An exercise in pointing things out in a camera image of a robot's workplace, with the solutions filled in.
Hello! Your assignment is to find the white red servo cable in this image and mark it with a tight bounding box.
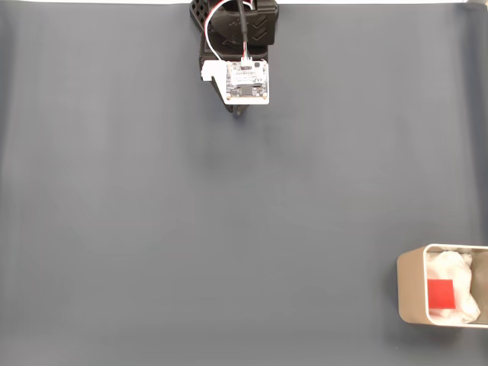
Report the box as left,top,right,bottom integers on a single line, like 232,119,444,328
203,2,228,62

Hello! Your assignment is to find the beige rounded box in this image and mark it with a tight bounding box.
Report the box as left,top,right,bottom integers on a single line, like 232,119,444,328
396,243,488,329

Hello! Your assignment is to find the black camera cable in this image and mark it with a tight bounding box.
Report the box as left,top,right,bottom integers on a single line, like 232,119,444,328
234,0,253,64

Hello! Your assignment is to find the dark grey mat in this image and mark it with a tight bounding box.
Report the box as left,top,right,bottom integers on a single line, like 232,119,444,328
0,2,488,366

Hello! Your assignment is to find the red cube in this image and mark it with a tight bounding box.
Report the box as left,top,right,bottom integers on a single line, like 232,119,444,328
426,278,457,310

